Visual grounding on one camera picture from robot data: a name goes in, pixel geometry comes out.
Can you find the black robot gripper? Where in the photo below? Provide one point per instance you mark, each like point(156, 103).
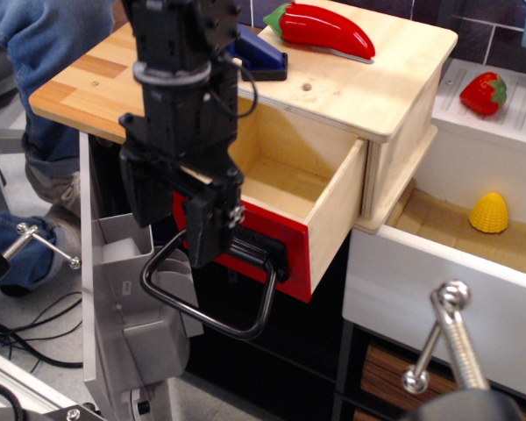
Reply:
point(181, 144)

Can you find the wooden drawer with red front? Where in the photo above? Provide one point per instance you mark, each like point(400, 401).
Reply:
point(303, 187)

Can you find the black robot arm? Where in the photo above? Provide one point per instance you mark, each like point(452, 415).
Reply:
point(183, 35)

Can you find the light wooden box housing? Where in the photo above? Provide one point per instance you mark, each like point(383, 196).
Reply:
point(387, 103)

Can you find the blue quick-grip clamp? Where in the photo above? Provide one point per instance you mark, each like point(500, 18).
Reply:
point(262, 60)

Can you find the red toy chili pepper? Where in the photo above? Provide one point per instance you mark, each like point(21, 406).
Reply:
point(311, 25)

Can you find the chrome clamp screw foreground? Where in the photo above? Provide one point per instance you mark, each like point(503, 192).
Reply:
point(448, 302)

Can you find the white toy sink unit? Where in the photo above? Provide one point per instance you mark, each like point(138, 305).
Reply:
point(428, 239)

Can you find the yellow toy corn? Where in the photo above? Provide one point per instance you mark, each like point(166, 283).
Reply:
point(490, 214)

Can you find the red toy strawberry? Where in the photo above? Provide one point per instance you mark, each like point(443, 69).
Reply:
point(485, 94)

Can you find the black metal drawer handle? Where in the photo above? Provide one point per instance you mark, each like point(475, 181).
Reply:
point(236, 314)

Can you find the grey metal bracket stand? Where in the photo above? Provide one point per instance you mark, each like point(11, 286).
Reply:
point(132, 344)

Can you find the aluminium profile rail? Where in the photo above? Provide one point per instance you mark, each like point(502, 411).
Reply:
point(24, 397)

